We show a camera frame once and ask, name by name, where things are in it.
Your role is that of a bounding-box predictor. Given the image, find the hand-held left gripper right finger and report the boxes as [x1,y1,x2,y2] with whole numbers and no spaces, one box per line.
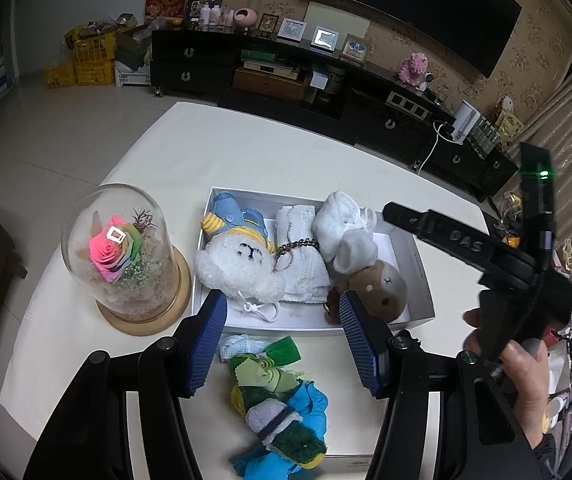
[338,290,539,480]

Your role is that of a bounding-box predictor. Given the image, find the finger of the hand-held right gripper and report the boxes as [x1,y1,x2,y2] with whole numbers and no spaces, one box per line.
[382,201,537,281]

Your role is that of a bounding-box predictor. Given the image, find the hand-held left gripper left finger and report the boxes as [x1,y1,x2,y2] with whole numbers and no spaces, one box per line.
[23,290,229,480]

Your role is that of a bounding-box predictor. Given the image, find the light blue lace ribbon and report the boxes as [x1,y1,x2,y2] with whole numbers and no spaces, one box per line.
[218,335,271,363]

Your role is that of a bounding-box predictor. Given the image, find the white cardboard box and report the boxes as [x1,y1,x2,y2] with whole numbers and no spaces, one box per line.
[191,186,437,336]

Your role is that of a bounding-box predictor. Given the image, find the brown plush bear white outfit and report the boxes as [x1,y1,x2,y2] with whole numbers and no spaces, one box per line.
[323,260,409,326]

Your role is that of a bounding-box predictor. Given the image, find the green bow hair clip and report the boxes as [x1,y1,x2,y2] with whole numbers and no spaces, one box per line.
[261,336,301,368]

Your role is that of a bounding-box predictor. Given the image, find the turquoise blue cloth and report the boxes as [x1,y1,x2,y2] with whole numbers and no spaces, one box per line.
[233,380,329,480]

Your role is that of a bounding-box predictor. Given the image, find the white plush bear blue overalls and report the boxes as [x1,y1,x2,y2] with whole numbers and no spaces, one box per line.
[194,191,287,323]

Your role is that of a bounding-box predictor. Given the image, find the white towel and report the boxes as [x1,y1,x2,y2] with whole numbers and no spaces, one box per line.
[274,203,331,303]

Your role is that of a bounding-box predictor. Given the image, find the dark bead bracelet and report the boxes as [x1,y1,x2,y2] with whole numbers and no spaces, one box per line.
[274,238,319,261]

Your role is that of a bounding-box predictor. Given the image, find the person's right hand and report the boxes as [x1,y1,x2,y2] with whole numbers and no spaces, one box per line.
[463,307,552,451]

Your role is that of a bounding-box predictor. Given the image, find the set of glass bottles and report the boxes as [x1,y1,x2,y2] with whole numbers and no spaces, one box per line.
[468,120,499,153]

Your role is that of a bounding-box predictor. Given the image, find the white appliance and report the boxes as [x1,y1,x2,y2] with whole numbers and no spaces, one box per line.
[451,100,482,143]

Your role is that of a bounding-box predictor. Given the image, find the glass dome with rainbow rose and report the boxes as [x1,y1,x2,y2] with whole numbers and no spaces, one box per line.
[60,183,194,336]

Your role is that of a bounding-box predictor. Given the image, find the pink plush toy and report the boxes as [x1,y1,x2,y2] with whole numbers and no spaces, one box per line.
[398,52,429,86]

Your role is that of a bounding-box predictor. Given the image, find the dark jar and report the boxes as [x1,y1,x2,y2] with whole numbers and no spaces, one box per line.
[326,65,347,96]

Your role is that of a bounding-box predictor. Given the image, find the black television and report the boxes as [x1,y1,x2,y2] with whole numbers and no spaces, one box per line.
[306,0,523,78]

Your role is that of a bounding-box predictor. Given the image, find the brown box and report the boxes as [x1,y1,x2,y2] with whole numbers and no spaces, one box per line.
[233,67,307,101]

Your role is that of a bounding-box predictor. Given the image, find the white board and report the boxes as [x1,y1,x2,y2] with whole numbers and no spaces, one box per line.
[305,1,371,36]

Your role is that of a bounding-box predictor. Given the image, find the green flat device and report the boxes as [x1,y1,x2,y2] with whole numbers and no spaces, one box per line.
[241,49,301,78]

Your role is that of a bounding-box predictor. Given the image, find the black television cabinet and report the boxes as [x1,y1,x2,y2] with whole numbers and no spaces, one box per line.
[151,29,519,196]

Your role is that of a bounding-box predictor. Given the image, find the white plastic basket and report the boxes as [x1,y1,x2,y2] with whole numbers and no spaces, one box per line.
[114,67,151,86]

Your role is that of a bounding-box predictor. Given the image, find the yellow plastic crate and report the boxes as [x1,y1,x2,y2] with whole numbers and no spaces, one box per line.
[73,32,116,63]
[73,60,115,86]
[43,62,76,90]

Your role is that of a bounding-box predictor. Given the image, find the row of white bottles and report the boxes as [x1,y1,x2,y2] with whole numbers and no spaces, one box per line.
[188,2,237,28]

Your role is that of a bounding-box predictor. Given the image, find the blue white carton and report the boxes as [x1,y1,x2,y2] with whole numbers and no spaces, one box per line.
[0,40,16,96]

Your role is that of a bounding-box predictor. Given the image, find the white cable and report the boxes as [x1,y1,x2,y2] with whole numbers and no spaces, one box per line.
[413,120,454,173]

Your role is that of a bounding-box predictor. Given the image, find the silver switch panel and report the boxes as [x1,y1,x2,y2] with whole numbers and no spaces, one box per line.
[386,90,429,121]

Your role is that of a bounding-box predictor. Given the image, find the wooden photo frame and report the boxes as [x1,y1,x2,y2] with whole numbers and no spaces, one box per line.
[341,33,368,63]

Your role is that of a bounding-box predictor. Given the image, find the silver photo frame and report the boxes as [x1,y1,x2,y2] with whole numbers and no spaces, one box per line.
[312,25,340,51]

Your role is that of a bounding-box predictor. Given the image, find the white photo frame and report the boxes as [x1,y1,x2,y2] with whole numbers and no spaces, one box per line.
[277,17,307,41]

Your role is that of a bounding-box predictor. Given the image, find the dark photo frame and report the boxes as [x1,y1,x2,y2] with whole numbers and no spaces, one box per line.
[257,12,281,38]

